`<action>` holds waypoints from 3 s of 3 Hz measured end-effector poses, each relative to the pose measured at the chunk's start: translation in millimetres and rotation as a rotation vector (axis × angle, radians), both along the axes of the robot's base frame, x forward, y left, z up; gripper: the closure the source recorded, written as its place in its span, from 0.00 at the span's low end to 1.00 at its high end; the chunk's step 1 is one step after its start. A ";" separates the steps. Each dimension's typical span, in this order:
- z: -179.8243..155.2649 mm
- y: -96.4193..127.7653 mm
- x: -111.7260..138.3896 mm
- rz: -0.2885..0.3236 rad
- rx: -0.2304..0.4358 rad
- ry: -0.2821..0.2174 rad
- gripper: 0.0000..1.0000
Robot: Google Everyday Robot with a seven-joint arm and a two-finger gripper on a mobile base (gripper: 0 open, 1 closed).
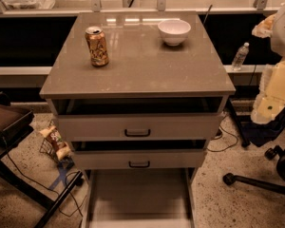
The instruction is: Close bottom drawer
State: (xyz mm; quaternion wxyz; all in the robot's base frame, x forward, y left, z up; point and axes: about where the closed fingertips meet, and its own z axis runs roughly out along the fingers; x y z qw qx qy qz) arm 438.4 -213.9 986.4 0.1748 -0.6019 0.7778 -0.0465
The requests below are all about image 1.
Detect drawer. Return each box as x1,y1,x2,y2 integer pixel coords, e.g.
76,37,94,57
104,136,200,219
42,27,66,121
50,97,226,142
81,168,196,228
72,140,206,170

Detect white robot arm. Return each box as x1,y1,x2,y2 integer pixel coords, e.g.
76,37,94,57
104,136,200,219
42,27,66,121
251,3,285,124

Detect grey drawer cabinet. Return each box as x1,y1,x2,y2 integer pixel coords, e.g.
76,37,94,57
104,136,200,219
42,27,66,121
39,10,237,228

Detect white bowl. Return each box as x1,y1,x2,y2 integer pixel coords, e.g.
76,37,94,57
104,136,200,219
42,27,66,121
158,19,191,46

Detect orange soda can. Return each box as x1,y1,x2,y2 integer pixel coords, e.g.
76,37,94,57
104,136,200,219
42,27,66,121
85,27,109,67

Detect snack bag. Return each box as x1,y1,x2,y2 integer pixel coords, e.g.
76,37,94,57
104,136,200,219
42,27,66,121
40,125,70,161

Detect black table leg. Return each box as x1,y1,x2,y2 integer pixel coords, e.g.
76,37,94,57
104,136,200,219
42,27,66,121
226,99,250,147

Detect clear plastic water bottle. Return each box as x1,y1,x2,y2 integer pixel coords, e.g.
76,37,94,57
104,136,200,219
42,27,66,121
232,42,250,71

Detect brown chair on left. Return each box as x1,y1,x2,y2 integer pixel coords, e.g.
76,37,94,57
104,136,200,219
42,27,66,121
0,92,83,228

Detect black office chair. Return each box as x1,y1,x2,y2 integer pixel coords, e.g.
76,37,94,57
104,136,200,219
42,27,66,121
222,139,285,228

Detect black floor cable right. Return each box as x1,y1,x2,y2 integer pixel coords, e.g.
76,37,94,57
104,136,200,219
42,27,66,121
206,114,240,153

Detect black floor cable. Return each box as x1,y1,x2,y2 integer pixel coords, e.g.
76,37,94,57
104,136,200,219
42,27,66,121
2,136,87,219
206,114,240,153

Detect wire basket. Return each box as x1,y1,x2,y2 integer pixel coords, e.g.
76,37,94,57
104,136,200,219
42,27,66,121
39,135,59,162

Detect black floor cable left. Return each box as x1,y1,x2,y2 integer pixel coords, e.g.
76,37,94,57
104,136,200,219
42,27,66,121
2,136,87,219

